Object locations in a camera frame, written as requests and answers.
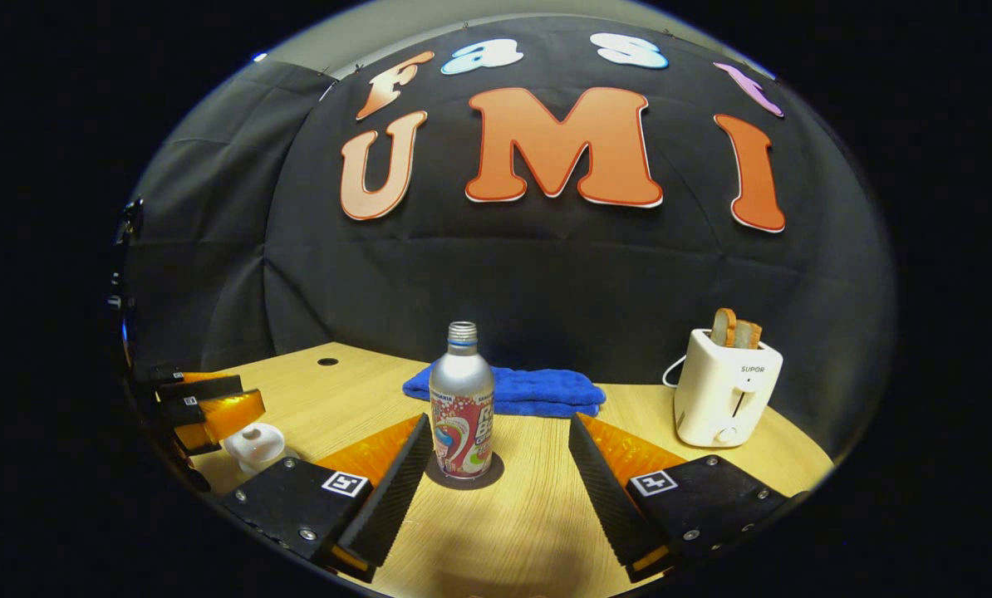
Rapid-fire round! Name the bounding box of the dark round coaster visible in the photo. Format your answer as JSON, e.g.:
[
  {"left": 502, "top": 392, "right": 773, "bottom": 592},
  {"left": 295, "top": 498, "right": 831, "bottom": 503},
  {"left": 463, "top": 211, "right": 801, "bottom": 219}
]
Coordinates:
[{"left": 425, "top": 451, "right": 505, "bottom": 491}]

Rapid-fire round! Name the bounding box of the white toaster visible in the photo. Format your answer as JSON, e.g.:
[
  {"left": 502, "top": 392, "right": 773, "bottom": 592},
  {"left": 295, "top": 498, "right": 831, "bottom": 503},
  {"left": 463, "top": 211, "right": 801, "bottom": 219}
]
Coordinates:
[{"left": 673, "top": 328, "right": 784, "bottom": 449}]

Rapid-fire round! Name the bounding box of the white teacup lid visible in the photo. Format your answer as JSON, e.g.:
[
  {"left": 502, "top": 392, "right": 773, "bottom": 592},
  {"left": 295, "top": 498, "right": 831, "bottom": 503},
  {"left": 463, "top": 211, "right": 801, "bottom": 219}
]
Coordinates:
[{"left": 223, "top": 423, "right": 287, "bottom": 476}]

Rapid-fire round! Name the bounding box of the black backdrop cloth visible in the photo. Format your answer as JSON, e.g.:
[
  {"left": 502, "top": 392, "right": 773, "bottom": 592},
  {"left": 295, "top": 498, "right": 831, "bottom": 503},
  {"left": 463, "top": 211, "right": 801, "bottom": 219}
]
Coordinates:
[{"left": 122, "top": 17, "right": 896, "bottom": 458}]

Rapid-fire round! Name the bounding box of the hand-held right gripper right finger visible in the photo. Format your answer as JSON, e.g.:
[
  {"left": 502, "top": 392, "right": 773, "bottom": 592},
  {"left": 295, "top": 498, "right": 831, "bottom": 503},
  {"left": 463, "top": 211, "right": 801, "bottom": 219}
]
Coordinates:
[{"left": 568, "top": 413, "right": 808, "bottom": 584}]

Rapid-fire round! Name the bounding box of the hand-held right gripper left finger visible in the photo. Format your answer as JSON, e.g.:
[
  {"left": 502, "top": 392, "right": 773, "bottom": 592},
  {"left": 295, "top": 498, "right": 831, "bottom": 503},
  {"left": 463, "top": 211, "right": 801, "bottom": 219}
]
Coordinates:
[{"left": 220, "top": 413, "right": 435, "bottom": 584}]

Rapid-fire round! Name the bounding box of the blue towel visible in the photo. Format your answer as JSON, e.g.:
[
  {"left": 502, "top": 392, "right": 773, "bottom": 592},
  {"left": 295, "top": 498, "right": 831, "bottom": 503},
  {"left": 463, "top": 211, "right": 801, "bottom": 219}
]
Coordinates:
[{"left": 402, "top": 363, "right": 606, "bottom": 419}]

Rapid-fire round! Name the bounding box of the silver water bottle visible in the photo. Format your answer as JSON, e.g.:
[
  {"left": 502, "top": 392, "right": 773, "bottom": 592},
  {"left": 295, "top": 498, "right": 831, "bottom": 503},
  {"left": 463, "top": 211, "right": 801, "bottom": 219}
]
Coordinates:
[{"left": 428, "top": 321, "right": 495, "bottom": 480}]

